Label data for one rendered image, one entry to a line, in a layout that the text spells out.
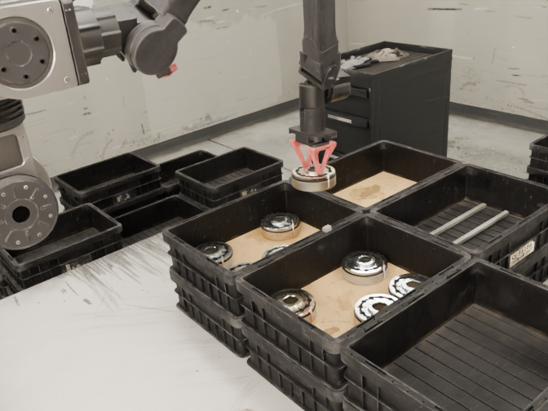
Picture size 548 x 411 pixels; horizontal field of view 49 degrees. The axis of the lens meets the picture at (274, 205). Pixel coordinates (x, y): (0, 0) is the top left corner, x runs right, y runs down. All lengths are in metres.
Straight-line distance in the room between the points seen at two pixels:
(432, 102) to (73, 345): 2.24
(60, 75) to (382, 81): 2.11
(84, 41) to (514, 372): 0.89
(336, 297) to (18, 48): 0.81
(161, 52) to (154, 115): 3.63
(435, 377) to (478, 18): 3.98
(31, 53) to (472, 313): 0.94
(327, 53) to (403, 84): 1.74
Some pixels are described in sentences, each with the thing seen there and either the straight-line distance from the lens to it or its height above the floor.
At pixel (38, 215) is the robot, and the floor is 1.12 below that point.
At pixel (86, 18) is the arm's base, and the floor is 1.48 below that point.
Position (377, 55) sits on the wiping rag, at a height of 0.88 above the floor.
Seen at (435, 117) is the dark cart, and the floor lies 0.57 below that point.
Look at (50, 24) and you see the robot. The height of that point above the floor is 1.48.
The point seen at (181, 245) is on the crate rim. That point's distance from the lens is 1.38.
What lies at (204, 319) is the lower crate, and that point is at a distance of 1.46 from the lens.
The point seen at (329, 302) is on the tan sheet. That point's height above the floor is 0.83.
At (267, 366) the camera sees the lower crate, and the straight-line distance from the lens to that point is 1.28.
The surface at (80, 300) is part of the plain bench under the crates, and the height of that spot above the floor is 0.70.
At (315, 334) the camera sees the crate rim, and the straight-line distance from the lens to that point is 1.06.
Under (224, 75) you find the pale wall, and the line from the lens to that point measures 4.88.
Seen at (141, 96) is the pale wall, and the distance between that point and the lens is 4.51.
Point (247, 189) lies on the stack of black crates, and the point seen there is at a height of 0.53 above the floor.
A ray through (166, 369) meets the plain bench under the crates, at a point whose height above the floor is 0.70.
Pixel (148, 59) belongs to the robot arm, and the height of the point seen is 1.40.
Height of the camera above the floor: 1.59
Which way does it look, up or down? 26 degrees down
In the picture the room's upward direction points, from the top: 5 degrees counter-clockwise
